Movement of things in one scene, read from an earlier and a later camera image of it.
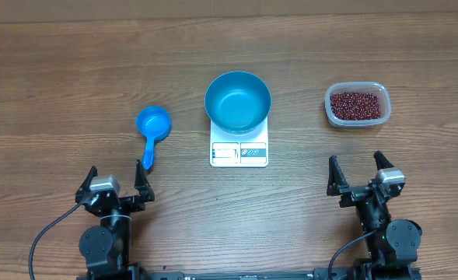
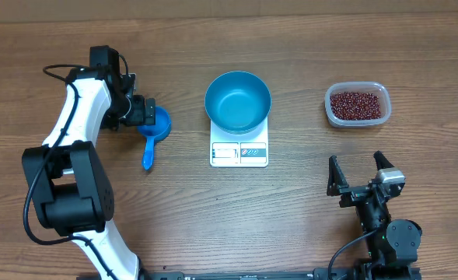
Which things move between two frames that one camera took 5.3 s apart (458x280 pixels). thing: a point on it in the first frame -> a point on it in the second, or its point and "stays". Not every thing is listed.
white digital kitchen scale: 239,150 stays
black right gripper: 353,194 stays
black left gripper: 136,204 -> 138,115
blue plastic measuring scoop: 153,123 stays
